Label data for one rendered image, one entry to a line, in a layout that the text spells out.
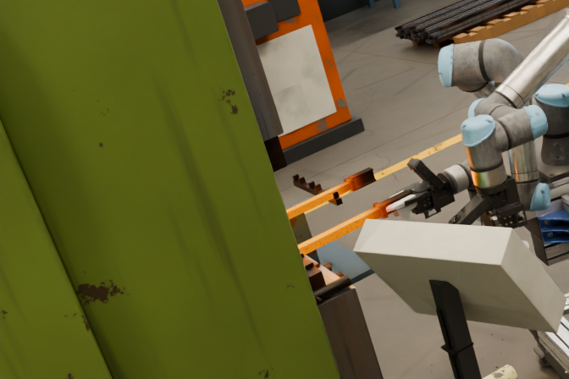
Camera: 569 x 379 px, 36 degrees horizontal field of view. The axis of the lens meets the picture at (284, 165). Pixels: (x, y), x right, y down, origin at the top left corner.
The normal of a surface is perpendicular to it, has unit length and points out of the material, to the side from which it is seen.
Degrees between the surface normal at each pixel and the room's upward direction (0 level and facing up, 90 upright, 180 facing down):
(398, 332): 0
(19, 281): 90
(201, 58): 90
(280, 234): 90
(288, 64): 90
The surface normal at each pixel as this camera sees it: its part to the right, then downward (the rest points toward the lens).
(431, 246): -0.56, -0.56
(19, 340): 0.40, 0.19
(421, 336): -0.29, -0.90
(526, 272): 0.73, 0.00
